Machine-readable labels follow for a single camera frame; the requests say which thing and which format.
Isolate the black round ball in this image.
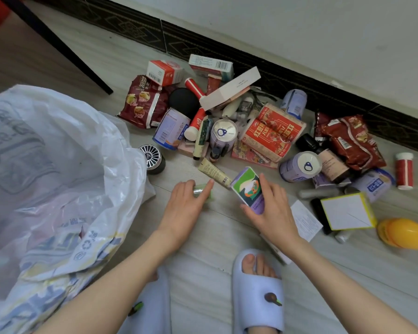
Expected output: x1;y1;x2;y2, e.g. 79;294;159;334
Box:
168;87;201;119

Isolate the pale pink small box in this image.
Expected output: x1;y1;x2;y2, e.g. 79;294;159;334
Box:
176;139;209;159

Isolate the white printed plastic bag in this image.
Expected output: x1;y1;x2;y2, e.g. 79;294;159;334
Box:
0;84;157;334

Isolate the person's left forearm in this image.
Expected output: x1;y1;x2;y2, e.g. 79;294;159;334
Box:
34;232;187;334

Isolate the long white box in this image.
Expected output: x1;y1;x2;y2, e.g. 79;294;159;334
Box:
199;66;262;111

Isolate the small green box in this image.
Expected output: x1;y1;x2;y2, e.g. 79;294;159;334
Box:
192;183;213;202

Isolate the purple packet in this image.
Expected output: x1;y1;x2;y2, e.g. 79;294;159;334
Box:
312;172;353;190

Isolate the lavender right slipper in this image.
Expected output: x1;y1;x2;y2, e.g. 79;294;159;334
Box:
231;249;286;334

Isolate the black slab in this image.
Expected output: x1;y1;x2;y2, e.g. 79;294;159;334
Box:
310;198;333;236

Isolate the small red bottle white cap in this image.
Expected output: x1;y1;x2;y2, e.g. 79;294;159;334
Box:
394;152;414;191

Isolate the white green barcode box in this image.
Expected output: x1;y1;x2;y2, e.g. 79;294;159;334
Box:
189;53;235;82

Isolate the blue white can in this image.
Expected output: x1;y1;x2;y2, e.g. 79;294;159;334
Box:
280;89;308;121
350;167;397;204

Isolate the yellow egg shaped capsule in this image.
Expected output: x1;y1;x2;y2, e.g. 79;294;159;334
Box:
376;218;418;251

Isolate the white box yellow edge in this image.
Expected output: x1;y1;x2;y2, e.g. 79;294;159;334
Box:
320;192;378;232

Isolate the small red squeeze tube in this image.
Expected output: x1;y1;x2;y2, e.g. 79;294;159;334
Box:
206;73;223;96

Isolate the black leaning board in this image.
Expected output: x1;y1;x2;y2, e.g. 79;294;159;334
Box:
0;0;114;96

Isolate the chrome black round mini fan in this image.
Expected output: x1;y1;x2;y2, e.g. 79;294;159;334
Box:
138;144;166;175

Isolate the red white small carton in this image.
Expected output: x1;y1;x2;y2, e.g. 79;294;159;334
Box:
146;60;184;87

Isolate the dark green stick tube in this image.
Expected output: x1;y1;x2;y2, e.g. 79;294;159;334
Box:
192;116;213;161

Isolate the lavender drink can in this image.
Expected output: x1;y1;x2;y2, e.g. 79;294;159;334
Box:
209;118;239;163
152;107;191;151
278;151;323;184

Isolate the red snack bag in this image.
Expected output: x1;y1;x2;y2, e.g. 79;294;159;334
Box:
313;111;387;171
118;75;171;130

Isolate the person's right hand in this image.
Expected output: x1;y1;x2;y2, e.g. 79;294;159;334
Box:
240;173;302;256

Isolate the red tube white cap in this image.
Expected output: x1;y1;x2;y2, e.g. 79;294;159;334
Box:
184;77;207;100
183;107;208;142

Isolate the brown bottle black cap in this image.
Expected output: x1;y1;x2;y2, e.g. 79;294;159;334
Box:
295;133;352;184

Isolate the lavender left slipper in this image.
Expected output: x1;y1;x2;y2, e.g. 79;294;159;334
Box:
117;266;172;334

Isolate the red pink packet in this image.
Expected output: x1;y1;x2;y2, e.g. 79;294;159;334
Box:
230;139;279;170

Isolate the person's right forearm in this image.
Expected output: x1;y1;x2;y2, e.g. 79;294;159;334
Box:
287;239;418;334

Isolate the lavender slipper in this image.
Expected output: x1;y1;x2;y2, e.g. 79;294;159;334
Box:
231;249;286;334
117;266;172;334

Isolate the person's right foot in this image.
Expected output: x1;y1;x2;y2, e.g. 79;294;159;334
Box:
241;253;279;334

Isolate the white paper slip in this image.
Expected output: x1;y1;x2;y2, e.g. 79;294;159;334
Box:
290;199;324;243

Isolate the person's left hand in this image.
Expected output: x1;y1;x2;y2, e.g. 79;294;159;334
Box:
157;179;215;254

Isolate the beige squeeze tube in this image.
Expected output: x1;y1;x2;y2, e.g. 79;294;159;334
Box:
197;157;234;189

